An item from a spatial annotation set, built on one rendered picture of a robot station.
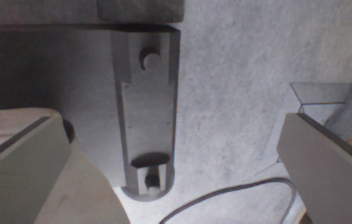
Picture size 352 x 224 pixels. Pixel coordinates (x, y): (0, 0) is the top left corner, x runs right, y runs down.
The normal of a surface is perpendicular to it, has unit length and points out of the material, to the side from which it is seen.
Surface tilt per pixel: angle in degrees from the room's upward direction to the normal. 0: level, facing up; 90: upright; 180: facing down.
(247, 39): 0
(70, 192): 90
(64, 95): 0
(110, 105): 0
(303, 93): 10
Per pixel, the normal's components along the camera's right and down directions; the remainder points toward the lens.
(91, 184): 0.04, -0.87
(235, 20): 0.27, 0.47
